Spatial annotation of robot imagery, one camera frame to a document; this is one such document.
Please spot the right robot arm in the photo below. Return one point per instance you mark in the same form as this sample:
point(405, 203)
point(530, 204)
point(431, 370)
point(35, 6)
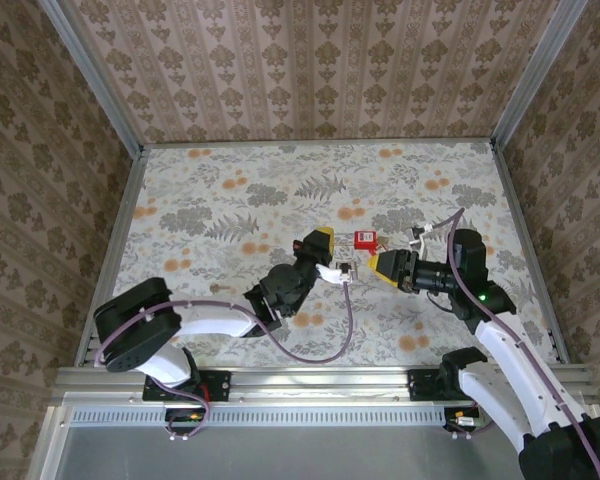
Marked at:
point(502, 360)

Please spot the red safety padlock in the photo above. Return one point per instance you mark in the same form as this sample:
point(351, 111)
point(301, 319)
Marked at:
point(365, 240)

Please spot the aluminium table end rail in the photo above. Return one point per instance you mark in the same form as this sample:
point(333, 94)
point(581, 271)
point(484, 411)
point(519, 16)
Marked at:
point(320, 143)

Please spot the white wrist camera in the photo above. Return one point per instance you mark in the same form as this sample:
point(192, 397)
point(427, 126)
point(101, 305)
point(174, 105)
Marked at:
point(330, 274)
point(422, 235)

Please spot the floral table cover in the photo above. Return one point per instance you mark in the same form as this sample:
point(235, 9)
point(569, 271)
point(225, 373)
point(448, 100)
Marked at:
point(305, 175)

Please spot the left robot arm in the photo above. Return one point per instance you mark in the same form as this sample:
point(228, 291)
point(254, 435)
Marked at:
point(140, 330)

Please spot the black electronics box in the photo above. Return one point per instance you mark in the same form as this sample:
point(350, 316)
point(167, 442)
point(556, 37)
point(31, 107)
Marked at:
point(465, 422)
point(180, 417)

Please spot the aluminium mounting rail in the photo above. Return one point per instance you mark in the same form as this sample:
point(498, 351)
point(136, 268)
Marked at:
point(320, 385)

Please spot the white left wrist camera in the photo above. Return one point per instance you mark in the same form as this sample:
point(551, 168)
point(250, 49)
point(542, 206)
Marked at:
point(330, 274)

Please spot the aluminium table side rail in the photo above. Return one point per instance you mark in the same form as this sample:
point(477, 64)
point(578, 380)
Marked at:
point(115, 250)

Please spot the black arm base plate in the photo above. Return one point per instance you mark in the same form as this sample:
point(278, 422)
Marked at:
point(220, 385)
point(422, 385)

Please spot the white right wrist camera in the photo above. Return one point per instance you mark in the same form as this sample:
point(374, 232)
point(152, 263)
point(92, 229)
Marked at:
point(422, 235)

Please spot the grey metal shelf plate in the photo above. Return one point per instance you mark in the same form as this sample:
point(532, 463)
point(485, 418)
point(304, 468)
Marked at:
point(305, 455)

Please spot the aluminium frame post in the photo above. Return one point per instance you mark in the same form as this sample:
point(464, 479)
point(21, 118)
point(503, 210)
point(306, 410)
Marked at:
point(96, 75)
point(533, 75)

